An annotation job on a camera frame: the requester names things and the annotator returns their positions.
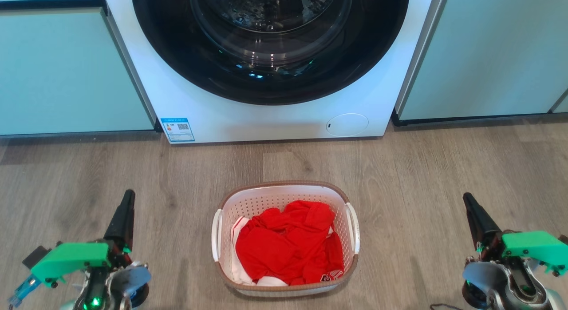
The pale green cabinet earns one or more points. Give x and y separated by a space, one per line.
66 70
488 57

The black round washer door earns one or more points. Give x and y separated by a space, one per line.
177 57

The white perforated laundry basket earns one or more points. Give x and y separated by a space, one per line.
266 196

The white front-load washing machine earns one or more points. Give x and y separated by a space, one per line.
199 110

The blue energy label sticker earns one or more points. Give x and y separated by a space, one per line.
177 130

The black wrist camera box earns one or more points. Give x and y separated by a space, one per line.
36 256

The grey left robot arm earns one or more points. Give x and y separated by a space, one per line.
120 288

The round white filter cover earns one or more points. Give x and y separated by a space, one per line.
347 125

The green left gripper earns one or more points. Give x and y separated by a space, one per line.
71 256

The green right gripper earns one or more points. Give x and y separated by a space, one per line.
532 248

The red garment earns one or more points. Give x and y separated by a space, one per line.
284 248

